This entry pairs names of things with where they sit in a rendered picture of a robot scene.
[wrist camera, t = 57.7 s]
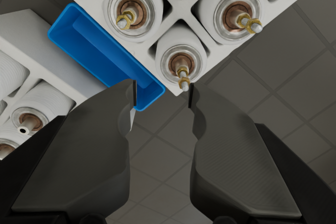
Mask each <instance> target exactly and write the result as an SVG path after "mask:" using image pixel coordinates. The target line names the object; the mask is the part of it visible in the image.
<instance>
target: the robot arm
mask: <svg viewBox="0 0 336 224"><path fill-rule="evenodd" d="M134 106H137V81H136V80H133V79H130V78H127V79H125V80H123V81H121V82H119V83H117V84H115V85H113V86H111V87H109V88H107V89H105V90H103V91H101V92H99V93H97V94H95V95H93V96H92V97H90V98H88V99H87V100H85V101H84V102H82V103H81V104H80V105H78V106H77V107H76V108H74V109H73V110H72V111H71V112H70V113H69V114H68V115H58V116H56V117H55V118H54V119H53V120H51V121H50V122H49V123H48V124H46V125H45V126H44V127H43V128H41V129H40V130H39V131H38V132H36V133H35V134H34V135H32V136H31V137H30V138H29V139H27V140H26V141H25V142H24V143H22V144H21V145H20V146H19V147H17V148H16V149H15V150H14V151H12V152H11V153H10V154H8V155H7V156H6V157H5V158H3V159H2V160H1V161H0V224H107V222H106V219H105V218H106V217H108V216H109V215H111V214H112V213H113V212H115V211H116V210H118V209H119V208H121V207H122V206H123V205H124V204H125V203H126V202H127V201H128V199H129V195H130V176H131V173H130V156H129V142H128V140H127V139H126V138H125V136H126V135H127V134H128V132H129V131H130V130H131V114H130V111H131V110H132V108H133V107H134ZM188 108H189V109H191V111H192V112H193V113H194V120H193V127H192V133H193V134H194V135H195V137H196V138H197V140H198V141H197V142H196V144H195V147H194V153H193V159H192V165H191V171H190V193H189V197H190V201H191V203H192V205H193V206H194V207H195V208H196V209H198V210H199V211H200V212H201V213H203V214H204V215H205V216H206V217H208V218H209V219H210V220H211V221H213V224H336V193H335V192H334V191H333V190H332V189H331V188H330V187H329V185H328V184H327V183H326V182H325V181H324V180H323V179H322V178H321V177H320V176H319V175H318V174H316V173H315V172H314V171H313V170H312V169H311V168H310V167H309V166H308V165H307V164H306V163H305V162H304V161H303V160H302V159H301V158H300V157H298V156H297V155H296V154H295V153H294V152H293V151H292V150H291V149H290V148H289V147H288V146H287V145H286V144H285V143H284V142H283V141H282V140H280V139H279V138H278V137H277V136H276V135H275V134H274V133H273V132H272V131H271V130H270V129H269V128H268V127H267V126H266V125H265V124H263V123H255V122H254V121H253V120H252V119H251V118H250V117H249V116H248V115H247V114H246V113H245V112H244V111H243V110H242V109H241V108H239V107H238V106H237V105H235V104H234V103H233V102H231V101H230V100H228V99H227V98H225V97H224V96H222V95H220V94H219V93H217V92H216V91H214V90H212V89H211V88H209V87H208V86H206V85H204V84H203V83H201V82H191V83H190V84H189V90H188Z"/></svg>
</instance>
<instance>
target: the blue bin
mask: <svg viewBox="0 0 336 224"><path fill-rule="evenodd" d="M47 36H48V38H49V39H50V40H51V41H52V42H53V43H54V44H55V45H57V46H58V47H59V48H60V49H62V50H63V51H64V52H65V53H67V54H68V55H69V56H70V57H71V58H73V59H74V60H75V61H76V62H78V63H79V64H80V65H81V66H83V67H84V68H85V69H86V70H87V71H89V72H90V73H91V74H92V75H94V76H95V77H96V78H97V79H99V80H100V81H101V82H102V83H103V84H105V85H106V86H107V87H108V88H109V87H111V86H113V85H115V84H117V83H119V82H121V81H123V80H125V79H132V80H136V81H137V98H136V106H134V107H133V108H134V109H135V110H137V111H143V110H145V109H146V108H147V107H148V106H149V105H151V104H152V103H153V102H154V101H155V100H157V99H158V98H159V97H160V96H162V95H163V94H164V93H165V91H166V86H165V85H164V84H163V83H162V82H160V81H159V80H158V79H157V78H156V77H155V76H154V75H153V74H152V73H151V72H150V71H149V70H148V69H147V68H146V67H144V66H143V65H142V64H141V63H140V62H139V61H138V60H137V59H136V58H135V57H134V56H133V55H132V54H131V53H130V52H129V51H127V50H126V49H125V48H124V47H123V46H122V45H121V44H120V43H119V42H118V41H117V40H116V39H115V38H114V37H113V36H111V35H110V34H109V33H108V32H107V31H106V30H105V29H104V28H103V27H102V26H101V25H100V24H99V23H98V22H97V21H96V20H94V19H93V18H92V17H91V16H90V15H89V14H88V13H87V12H86V11H85V10H84V9H83V8H82V7H81V6H80V5H79V4H77V3H76V2H71V3H69V4H67V6H66V7H65V8H64V10H63V11H62V12H61V14H60V15H59V16H58V18H57V19H56V20H55V22H54V23H53V24H52V26H51V27H50V28H49V30H48V31H47Z"/></svg>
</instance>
